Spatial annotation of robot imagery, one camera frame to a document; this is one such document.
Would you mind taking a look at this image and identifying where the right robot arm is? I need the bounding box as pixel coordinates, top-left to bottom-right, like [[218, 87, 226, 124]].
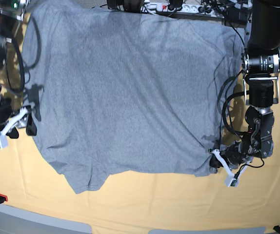
[[0, 0, 37, 138]]

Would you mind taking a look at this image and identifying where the yellow table cloth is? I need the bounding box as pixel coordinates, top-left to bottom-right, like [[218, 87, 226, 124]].
[[0, 12, 280, 231]]

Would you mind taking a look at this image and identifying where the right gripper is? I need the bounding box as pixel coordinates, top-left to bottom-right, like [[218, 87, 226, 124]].
[[0, 106, 37, 139]]

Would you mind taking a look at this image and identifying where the grey t-shirt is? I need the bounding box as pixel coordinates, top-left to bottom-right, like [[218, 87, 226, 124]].
[[22, 0, 243, 194]]

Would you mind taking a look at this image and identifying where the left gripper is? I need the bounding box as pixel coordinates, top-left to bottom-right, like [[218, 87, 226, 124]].
[[207, 147, 241, 179]]

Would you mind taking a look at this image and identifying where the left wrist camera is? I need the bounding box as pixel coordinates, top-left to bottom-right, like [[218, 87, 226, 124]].
[[224, 175, 239, 187]]

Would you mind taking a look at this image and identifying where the black power adapter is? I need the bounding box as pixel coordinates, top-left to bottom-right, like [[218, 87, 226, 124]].
[[226, 7, 250, 25]]

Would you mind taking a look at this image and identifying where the white power strip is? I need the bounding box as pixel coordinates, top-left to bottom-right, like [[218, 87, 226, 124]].
[[141, 0, 223, 19]]

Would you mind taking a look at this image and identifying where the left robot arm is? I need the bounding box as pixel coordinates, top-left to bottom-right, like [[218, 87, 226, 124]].
[[209, 0, 280, 187]]

